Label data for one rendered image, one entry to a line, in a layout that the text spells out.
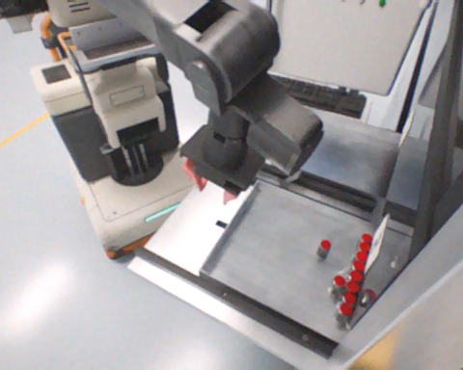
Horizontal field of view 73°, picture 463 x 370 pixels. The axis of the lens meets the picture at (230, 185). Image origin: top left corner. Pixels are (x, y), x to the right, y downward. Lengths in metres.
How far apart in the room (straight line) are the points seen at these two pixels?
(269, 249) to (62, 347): 1.19
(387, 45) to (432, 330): 1.06
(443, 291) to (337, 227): 0.48
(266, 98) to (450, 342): 0.25
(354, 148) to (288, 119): 0.63
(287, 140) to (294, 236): 0.41
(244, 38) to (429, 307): 0.25
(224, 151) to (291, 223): 0.37
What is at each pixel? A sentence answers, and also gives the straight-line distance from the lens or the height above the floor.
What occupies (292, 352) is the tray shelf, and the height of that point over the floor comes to 0.88.
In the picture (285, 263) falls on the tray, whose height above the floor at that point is 0.88.
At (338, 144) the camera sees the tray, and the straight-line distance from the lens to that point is 0.92.
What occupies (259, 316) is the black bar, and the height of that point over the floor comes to 0.90.
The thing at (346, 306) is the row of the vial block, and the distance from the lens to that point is 0.59.
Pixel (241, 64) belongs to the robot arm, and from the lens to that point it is 0.27.
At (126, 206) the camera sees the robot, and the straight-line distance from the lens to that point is 1.56.
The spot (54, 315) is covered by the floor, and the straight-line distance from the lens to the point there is 1.73.
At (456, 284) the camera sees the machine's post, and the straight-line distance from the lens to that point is 0.25.
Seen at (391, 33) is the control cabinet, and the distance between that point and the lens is 1.24.
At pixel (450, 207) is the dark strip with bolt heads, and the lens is 0.31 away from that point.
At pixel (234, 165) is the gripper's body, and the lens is 0.39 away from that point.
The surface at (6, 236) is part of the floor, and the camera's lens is 2.11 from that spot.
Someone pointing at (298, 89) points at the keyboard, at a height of 0.83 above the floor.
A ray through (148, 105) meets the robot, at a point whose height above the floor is 0.80.
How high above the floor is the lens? 1.45
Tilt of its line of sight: 48 degrees down
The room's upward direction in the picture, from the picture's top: straight up
